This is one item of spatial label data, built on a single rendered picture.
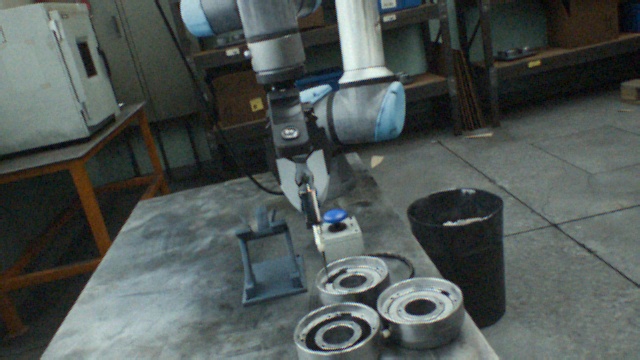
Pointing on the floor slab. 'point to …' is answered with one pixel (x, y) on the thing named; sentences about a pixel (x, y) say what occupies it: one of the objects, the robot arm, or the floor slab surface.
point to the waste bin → (465, 246)
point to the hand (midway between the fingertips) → (309, 203)
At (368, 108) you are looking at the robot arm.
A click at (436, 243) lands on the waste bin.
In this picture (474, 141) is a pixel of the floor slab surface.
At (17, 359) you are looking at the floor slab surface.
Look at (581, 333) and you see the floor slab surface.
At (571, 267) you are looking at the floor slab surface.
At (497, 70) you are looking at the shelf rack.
